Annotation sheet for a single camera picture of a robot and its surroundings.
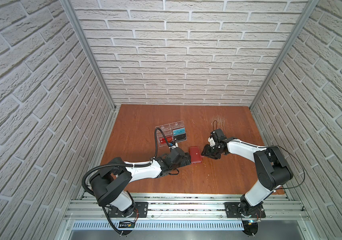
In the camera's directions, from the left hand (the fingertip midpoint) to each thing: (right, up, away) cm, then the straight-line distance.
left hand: (187, 156), depth 87 cm
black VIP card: (-4, +10, +12) cm, 16 cm away
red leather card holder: (+6, 0, +5) cm, 8 cm away
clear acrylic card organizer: (-12, +16, +11) cm, 23 cm away
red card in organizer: (-12, +9, +11) cm, 19 cm away
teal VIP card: (-6, +14, +11) cm, 19 cm away
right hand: (+11, +1, +6) cm, 13 cm away
